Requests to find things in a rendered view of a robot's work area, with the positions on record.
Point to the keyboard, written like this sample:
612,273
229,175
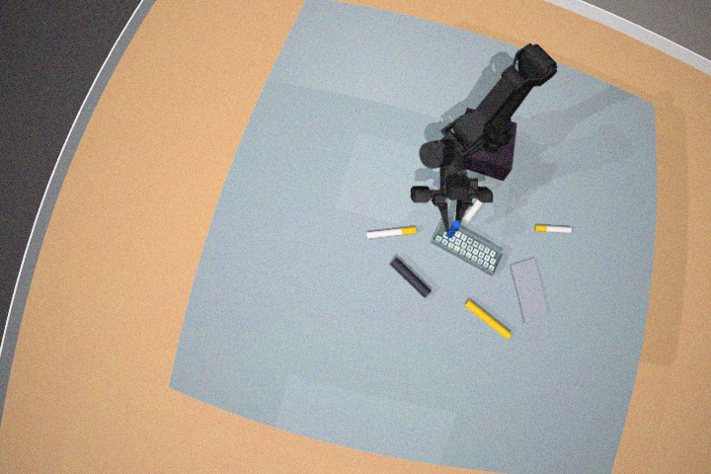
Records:
469,249

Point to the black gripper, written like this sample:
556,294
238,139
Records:
423,194

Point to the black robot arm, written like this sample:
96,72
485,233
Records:
488,127

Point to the dark grey cylinder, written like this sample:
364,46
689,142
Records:
410,277

